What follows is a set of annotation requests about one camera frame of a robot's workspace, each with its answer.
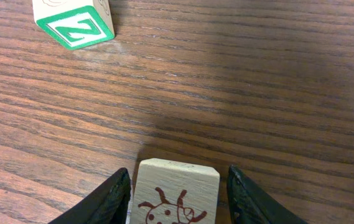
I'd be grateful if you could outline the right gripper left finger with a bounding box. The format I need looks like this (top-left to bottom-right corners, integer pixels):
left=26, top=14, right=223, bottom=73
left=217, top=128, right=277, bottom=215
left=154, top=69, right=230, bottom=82
left=49, top=167, right=131, bottom=224

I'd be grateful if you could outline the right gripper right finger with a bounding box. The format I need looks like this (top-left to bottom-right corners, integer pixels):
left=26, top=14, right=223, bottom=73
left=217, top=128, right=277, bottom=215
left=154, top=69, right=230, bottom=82
left=226, top=165, right=307, bottom=224

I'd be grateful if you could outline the white block red bug drawing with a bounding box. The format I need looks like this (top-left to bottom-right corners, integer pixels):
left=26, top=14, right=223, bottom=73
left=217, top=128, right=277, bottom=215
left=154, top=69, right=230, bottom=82
left=130, top=158, right=220, bottom=224

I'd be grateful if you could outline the green letter wooden block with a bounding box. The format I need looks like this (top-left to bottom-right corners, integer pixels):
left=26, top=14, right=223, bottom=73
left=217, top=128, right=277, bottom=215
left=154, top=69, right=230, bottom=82
left=32, top=0, right=115, bottom=50

